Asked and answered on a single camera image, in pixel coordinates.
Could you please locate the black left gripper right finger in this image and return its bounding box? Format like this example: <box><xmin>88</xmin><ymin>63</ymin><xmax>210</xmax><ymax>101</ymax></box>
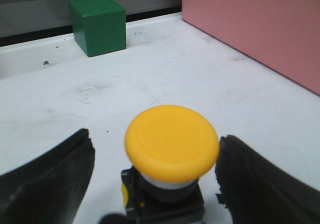
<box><xmin>215</xmin><ymin>135</ymin><xmax>320</xmax><ymax>224</ymax></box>

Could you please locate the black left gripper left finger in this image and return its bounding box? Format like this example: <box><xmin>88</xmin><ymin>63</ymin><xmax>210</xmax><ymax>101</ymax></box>
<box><xmin>0</xmin><ymin>128</ymin><xmax>95</xmax><ymax>224</ymax></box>

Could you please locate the yellow mushroom push button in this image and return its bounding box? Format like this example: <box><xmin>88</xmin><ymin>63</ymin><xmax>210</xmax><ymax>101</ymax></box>
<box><xmin>120</xmin><ymin>104</ymin><xmax>221</xmax><ymax>224</ymax></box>

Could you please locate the pink plastic bin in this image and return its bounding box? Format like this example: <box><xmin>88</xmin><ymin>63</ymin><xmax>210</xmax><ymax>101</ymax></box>
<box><xmin>182</xmin><ymin>0</ymin><xmax>320</xmax><ymax>93</ymax></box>

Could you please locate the green cube block centre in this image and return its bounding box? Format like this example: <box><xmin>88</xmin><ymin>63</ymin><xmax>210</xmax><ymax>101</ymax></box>
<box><xmin>68</xmin><ymin>0</ymin><xmax>127</xmax><ymax>57</ymax></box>

